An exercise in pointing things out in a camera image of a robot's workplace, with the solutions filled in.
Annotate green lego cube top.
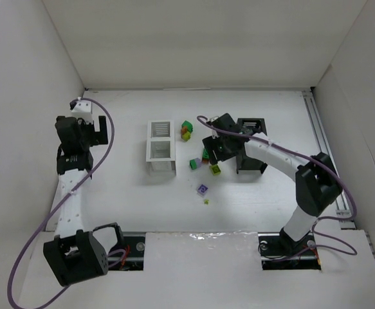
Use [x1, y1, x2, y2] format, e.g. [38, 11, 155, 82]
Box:
[181, 120, 193, 133]

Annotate aluminium rail right side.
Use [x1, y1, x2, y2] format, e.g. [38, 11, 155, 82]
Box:
[302, 88, 356, 230]

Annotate white foam front board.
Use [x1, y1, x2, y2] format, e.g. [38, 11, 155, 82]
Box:
[19, 230, 375, 308]

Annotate lime lego square brick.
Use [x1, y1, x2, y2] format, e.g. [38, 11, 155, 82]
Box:
[209, 164, 221, 176]

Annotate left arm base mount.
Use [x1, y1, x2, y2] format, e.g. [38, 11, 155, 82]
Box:
[107, 232, 145, 271]

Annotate white two-cell container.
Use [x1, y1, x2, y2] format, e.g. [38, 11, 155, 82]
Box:
[145, 120, 176, 174]

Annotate yellow-green lego brick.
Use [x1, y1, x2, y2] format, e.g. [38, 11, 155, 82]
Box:
[181, 131, 191, 142]

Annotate black two-cell container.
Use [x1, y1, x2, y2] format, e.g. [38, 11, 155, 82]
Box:
[234, 118, 268, 174]

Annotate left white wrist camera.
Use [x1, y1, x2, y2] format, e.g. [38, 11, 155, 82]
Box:
[69, 97, 93, 124]

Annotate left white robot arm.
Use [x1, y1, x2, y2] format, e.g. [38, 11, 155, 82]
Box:
[43, 116, 125, 287]

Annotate long green lego brick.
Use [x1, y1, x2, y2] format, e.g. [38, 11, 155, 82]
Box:
[202, 148, 209, 160]

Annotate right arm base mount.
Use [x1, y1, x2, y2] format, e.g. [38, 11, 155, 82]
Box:
[258, 232, 322, 271]

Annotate purple lego square brick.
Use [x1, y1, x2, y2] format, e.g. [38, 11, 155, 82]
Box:
[196, 184, 208, 196]

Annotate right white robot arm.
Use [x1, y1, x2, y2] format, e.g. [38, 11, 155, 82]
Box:
[197, 113, 343, 256]

